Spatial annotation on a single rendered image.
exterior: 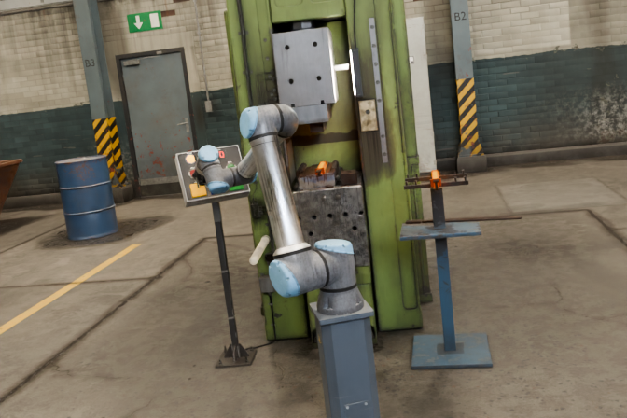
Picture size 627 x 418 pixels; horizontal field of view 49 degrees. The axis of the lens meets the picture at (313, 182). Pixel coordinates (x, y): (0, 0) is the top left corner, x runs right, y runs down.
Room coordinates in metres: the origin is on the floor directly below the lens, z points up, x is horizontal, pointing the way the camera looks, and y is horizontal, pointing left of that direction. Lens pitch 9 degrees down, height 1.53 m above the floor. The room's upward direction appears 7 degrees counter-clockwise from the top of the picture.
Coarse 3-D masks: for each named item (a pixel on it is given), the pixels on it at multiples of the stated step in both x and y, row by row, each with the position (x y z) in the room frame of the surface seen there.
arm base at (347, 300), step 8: (320, 288) 2.60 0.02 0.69; (344, 288) 2.55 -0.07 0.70; (352, 288) 2.57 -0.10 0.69; (320, 296) 2.60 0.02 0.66; (328, 296) 2.56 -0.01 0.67; (336, 296) 2.55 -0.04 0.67; (344, 296) 2.55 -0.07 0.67; (352, 296) 2.56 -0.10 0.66; (360, 296) 2.60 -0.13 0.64; (320, 304) 2.58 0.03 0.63; (328, 304) 2.56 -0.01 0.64; (336, 304) 2.54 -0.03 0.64; (344, 304) 2.54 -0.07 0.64; (352, 304) 2.54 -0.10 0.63; (360, 304) 2.57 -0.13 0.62; (320, 312) 2.58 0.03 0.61; (328, 312) 2.54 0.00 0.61; (336, 312) 2.53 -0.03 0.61; (344, 312) 2.53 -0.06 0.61; (352, 312) 2.54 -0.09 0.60
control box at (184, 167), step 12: (180, 156) 3.58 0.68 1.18; (228, 156) 3.65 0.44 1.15; (240, 156) 3.67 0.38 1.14; (180, 168) 3.55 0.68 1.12; (192, 168) 3.56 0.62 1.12; (180, 180) 3.56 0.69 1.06; (192, 180) 3.53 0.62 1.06; (228, 192) 3.53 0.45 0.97; (240, 192) 3.55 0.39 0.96; (192, 204) 3.51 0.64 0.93
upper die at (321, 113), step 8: (320, 104) 3.68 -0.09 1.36; (328, 104) 3.89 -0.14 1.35; (296, 112) 3.69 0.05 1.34; (304, 112) 3.69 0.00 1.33; (312, 112) 3.69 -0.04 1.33; (320, 112) 3.68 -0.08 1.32; (328, 112) 3.82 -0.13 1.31; (304, 120) 3.69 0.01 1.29; (312, 120) 3.69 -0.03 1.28; (320, 120) 3.68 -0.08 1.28
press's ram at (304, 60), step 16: (288, 32) 3.69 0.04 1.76; (304, 32) 3.69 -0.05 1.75; (320, 32) 3.68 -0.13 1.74; (288, 48) 3.70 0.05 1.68; (304, 48) 3.69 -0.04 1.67; (320, 48) 3.68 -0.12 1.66; (288, 64) 3.70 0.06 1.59; (304, 64) 3.69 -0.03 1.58; (320, 64) 3.68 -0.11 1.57; (288, 80) 3.70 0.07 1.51; (304, 80) 3.69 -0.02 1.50; (320, 80) 3.68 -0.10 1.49; (336, 80) 4.05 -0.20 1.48; (288, 96) 3.70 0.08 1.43; (304, 96) 3.69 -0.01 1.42; (320, 96) 3.68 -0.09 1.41; (336, 96) 3.83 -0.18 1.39
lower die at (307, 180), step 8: (312, 168) 3.95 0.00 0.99; (328, 168) 3.86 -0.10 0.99; (304, 176) 3.72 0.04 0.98; (312, 176) 3.69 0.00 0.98; (320, 176) 3.69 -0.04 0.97; (328, 176) 3.68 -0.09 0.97; (304, 184) 3.69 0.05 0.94; (312, 184) 3.69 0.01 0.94; (320, 184) 3.69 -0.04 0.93; (328, 184) 3.68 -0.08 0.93
